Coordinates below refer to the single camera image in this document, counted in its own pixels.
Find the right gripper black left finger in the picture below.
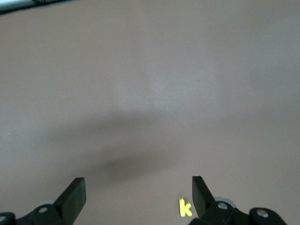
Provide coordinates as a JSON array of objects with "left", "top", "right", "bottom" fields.
[{"left": 0, "top": 177, "right": 87, "bottom": 225}]

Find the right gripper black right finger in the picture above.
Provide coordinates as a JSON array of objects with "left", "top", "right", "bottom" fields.
[{"left": 191, "top": 175, "right": 286, "bottom": 225}]

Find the yellow letter K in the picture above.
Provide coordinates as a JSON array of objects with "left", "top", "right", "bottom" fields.
[{"left": 179, "top": 198, "right": 193, "bottom": 218}]

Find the brown table cover sheet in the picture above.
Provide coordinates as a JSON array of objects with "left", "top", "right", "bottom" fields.
[{"left": 0, "top": 0, "right": 300, "bottom": 225}]

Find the black table edge rail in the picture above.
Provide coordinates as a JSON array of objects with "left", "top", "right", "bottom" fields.
[{"left": 0, "top": 0, "right": 78, "bottom": 16}]

